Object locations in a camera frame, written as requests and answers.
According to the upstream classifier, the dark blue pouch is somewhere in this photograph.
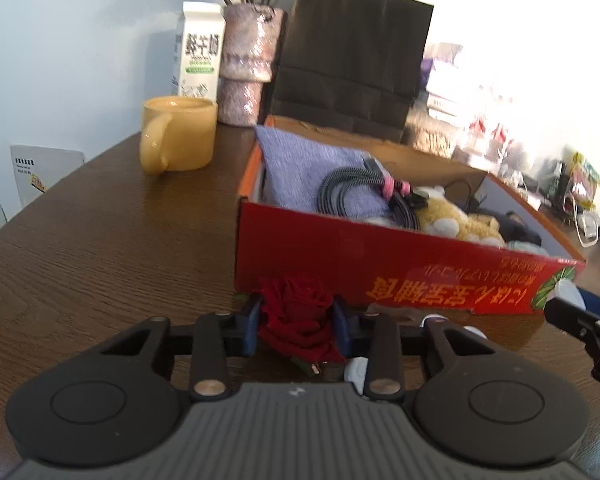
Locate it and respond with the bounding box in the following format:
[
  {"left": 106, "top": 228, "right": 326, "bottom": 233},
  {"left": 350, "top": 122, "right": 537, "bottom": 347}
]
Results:
[{"left": 472, "top": 207, "right": 543, "bottom": 247}]

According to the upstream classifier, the red artificial rose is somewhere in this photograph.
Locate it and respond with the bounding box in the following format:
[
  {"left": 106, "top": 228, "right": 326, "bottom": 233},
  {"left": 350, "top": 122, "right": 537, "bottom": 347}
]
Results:
[{"left": 252, "top": 275, "right": 348, "bottom": 376}]

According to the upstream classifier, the black paper bag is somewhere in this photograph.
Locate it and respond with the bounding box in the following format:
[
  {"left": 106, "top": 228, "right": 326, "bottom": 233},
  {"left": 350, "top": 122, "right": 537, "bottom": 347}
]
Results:
[{"left": 270, "top": 0, "right": 435, "bottom": 146}]

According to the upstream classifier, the white paper box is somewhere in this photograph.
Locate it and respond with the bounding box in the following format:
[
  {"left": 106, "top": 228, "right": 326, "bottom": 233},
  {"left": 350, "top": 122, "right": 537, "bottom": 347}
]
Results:
[{"left": 10, "top": 145, "right": 86, "bottom": 221}]

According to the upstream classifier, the speckled purple ceramic vase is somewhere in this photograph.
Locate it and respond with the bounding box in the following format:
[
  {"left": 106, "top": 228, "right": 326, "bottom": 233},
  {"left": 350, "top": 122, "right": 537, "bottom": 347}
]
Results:
[{"left": 216, "top": 4, "right": 284, "bottom": 127}]

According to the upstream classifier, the white green milk carton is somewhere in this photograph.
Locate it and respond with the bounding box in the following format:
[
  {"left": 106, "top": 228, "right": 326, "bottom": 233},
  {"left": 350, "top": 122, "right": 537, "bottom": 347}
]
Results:
[{"left": 171, "top": 1, "right": 227, "bottom": 103}]

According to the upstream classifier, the yellow pink snack bag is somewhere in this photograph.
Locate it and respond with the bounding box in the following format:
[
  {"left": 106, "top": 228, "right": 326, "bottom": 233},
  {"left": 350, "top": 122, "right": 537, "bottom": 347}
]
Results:
[{"left": 570, "top": 152, "right": 600, "bottom": 211}]

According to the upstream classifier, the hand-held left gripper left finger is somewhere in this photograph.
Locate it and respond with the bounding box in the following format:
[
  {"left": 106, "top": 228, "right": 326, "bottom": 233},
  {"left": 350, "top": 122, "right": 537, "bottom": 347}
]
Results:
[{"left": 100, "top": 294, "right": 262, "bottom": 401}]

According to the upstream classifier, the black adapter cable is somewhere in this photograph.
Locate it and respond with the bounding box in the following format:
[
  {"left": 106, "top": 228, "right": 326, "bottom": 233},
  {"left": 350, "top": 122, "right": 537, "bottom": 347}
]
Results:
[{"left": 442, "top": 180, "right": 486, "bottom": 211}]

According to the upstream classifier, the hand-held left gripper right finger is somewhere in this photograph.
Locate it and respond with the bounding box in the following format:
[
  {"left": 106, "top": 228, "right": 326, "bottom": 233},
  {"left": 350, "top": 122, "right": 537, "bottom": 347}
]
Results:
[{"left": 332, "top": 296, "right": 486, "bottom": 402}]

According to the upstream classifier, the yellow ceramic mug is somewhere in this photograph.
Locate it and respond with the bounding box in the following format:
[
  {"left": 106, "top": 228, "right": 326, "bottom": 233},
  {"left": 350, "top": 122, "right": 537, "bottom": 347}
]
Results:
[{"left": 139, "top": 96, "right": 218, "bottom": 176}]

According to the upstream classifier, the clear cereal container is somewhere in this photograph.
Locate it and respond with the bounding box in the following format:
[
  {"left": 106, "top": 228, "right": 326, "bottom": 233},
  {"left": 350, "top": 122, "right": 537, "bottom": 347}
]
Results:
[{"left": 407, "top": 110, "right": 461, "bottom": 158}]

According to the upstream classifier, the yellow white plush toy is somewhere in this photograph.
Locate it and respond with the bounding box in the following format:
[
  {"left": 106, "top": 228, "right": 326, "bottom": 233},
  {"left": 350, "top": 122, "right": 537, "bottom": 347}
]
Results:
[{"left": 415, "top": 187, "right": 506, "bottom": 248}]

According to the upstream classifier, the pack of water bottles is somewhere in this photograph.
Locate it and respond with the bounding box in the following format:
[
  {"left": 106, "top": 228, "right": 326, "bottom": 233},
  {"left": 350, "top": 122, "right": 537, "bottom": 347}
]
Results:
[{"left": 450, "top": 90, "right": 531, "bottom": 181}]

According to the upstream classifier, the red cardboard box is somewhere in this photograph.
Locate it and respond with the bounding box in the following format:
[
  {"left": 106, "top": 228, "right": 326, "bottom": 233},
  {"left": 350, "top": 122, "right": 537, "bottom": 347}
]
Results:
[{"left": 234, "top": 115, "right": 587, "bottom": 317}]

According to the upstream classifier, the white cable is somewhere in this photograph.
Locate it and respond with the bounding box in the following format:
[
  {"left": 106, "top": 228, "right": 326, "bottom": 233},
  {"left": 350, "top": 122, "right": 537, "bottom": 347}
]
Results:
[{"left": 570, "top": 210, "right": 600, "bottom": 248}]

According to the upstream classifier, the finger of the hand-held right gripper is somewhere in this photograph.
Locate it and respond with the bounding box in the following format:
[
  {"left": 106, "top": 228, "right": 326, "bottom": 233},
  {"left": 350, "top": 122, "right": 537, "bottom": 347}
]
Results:
[{"left": 544, "top": 287, "right": 600, "bottom": 396}]

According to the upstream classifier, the purple tissue pack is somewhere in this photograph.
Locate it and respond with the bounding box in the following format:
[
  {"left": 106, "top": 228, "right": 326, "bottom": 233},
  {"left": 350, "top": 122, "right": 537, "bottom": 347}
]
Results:
[{"left": 420, "top": 42, "right": 463, "bottom": 98}]

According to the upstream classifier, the purple towel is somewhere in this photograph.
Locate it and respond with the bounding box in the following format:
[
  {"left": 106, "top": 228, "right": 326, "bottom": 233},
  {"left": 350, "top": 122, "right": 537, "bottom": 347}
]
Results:
[{"left": 255, "top": 125, "right": 396, "bottom": 218}]

